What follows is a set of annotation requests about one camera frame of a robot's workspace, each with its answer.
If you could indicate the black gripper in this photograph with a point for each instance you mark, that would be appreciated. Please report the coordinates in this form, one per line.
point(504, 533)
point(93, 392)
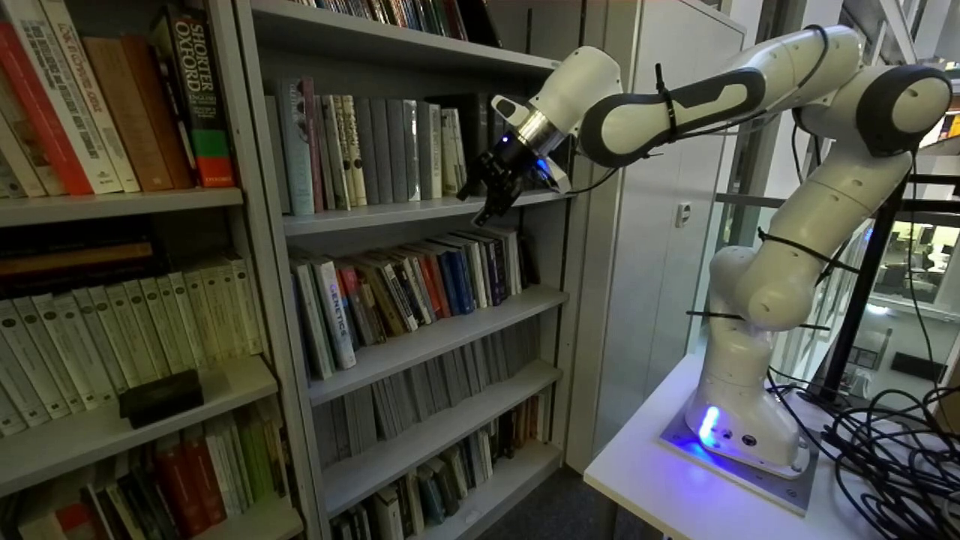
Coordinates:
point(504, 173)

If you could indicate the brown book upper shelf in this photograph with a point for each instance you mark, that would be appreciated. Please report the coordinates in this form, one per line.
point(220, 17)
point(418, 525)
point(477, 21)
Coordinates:
point(138, 107)

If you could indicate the thin white book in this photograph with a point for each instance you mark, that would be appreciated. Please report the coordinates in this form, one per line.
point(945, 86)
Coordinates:
point(452, 152)

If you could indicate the red book upper shelf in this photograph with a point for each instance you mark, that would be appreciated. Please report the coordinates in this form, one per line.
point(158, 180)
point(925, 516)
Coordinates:
point(40, 113)

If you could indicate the black box on shelf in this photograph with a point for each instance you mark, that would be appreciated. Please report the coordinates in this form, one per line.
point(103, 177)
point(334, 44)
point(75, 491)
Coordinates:
point(162, 398)

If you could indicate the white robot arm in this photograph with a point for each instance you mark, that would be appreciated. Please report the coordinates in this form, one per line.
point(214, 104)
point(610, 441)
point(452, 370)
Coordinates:
point(870, 117)

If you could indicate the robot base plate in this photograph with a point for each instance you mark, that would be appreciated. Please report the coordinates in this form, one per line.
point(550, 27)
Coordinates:
point(754, 446)

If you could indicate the white bookshelf unit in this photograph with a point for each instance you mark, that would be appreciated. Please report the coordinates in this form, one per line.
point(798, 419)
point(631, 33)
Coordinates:
point(253, 44)

